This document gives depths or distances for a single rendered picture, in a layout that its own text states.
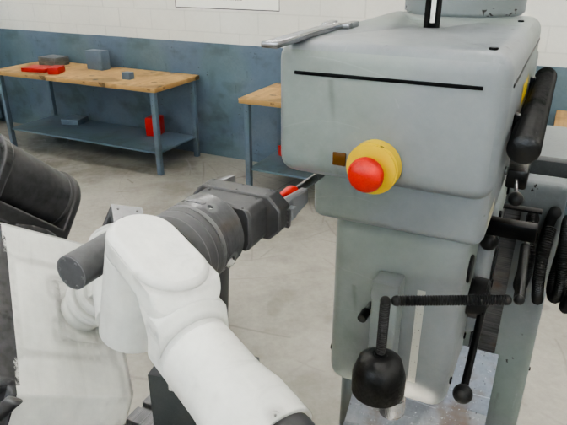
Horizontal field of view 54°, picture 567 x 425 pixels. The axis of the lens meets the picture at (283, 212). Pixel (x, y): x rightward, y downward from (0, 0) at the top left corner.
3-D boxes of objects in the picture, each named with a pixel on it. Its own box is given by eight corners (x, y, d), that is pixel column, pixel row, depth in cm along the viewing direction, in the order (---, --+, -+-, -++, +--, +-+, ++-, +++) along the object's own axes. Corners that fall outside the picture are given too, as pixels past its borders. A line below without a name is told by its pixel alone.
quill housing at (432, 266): (445, 417, 89) (472, 238, 76) (323, 379, 97) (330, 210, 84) (465, 349, 105) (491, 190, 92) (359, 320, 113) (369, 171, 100)
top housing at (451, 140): (492, 208, 60) (518, 52, 53) (273, 172, 71) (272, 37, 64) (527, 111, 99) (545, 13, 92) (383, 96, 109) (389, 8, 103)
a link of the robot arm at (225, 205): (291, 178, 64) (239, 217, 54) (291, 252, 68) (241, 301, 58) (199, 162, 69) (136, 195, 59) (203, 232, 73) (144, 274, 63)
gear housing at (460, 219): (483, 251, 72) (495, 179, 68) (310, 217, 82) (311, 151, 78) (510, 171, 100) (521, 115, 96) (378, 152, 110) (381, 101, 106)
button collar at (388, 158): (395, 199, 63) (399, 147, 60) (344, 190, 65) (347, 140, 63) (400, 192, 64) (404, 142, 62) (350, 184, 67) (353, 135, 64)
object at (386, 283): (387, 402, 88) (399, 287, 79) (363, 394, 90) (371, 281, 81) (394, 386, 91) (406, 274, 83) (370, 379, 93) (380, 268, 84)
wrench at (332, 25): (286, 50, 57) (286, 41, 57) (251, 47, 59) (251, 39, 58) (359, 26, 77) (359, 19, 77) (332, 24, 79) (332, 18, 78)
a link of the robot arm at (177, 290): (159, 206, 53) (241, 289, 45) (150, 279, 58) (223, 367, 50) (93, 218, 49) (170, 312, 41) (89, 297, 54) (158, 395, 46)
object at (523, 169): (521, 209, 81) (526, 183, 79) (492, 205, 83) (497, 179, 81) (528, 181, 91) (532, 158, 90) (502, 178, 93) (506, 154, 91)
